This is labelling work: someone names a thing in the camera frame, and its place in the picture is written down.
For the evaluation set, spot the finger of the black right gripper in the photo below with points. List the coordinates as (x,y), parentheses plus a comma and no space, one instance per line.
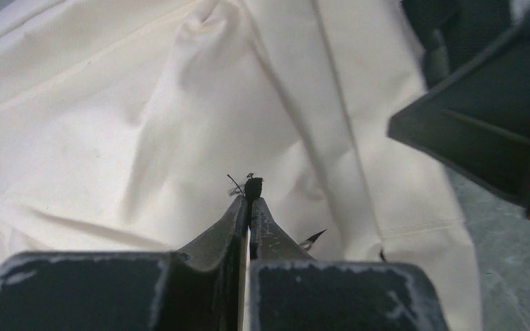
(477,122)

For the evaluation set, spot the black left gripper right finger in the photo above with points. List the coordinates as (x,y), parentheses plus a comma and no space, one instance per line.
(290,290)

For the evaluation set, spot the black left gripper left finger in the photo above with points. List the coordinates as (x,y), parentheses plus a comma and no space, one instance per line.
(198,287)

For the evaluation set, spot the beige canvas backpack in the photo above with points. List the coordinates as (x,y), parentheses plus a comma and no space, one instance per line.
(123,125)

